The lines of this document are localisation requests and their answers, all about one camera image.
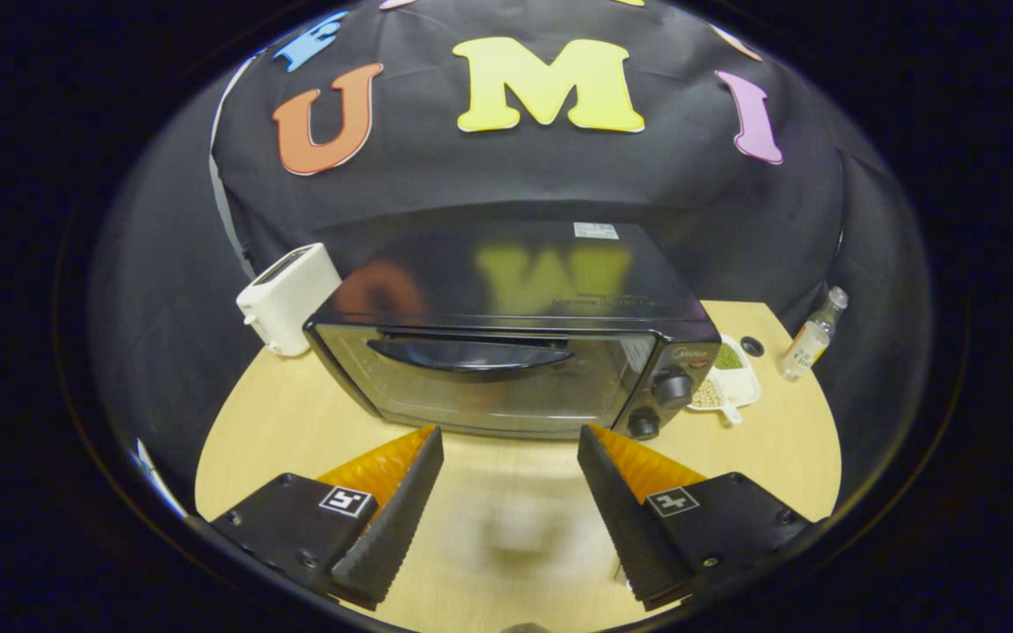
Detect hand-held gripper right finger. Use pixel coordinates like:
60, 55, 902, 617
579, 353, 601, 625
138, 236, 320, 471
577, 424, 815, 612

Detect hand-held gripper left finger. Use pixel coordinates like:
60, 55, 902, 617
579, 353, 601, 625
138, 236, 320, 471
210, 425, 444, 611

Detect black toaster oven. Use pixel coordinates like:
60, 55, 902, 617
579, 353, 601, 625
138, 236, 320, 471
302, 220, 723, 442

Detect white bread toaster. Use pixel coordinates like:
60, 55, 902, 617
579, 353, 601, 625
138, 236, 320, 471
236, 243, 343, 358

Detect white divided dish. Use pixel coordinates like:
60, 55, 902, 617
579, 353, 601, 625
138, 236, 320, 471
687, 334, 762, 426

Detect clear glass bottle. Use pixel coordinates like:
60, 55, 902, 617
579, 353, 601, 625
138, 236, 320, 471
779, 286, 849, 382

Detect white and blue papers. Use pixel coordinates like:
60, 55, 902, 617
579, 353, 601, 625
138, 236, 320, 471
133, 438, 189, 520

